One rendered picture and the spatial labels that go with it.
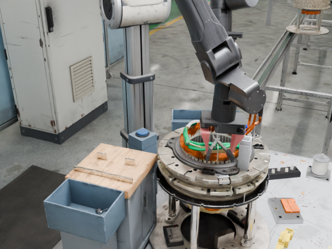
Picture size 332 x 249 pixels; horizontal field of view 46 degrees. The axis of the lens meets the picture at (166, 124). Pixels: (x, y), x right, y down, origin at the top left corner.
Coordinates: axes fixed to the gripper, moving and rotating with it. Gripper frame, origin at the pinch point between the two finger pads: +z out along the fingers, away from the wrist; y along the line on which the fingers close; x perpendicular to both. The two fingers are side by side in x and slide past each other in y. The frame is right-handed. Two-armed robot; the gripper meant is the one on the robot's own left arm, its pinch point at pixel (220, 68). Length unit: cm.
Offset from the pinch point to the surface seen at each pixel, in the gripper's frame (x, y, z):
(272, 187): 37, 35, 43
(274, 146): 206, 123, 56
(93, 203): 6.4, -33.0, 36.0
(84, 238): -1, -35, 43
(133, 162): 9.8, -21.8, 26.0
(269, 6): 280, 152, -75
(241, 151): -4.8, 4.5, 21.2
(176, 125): 33.4, -3.7, 18.3
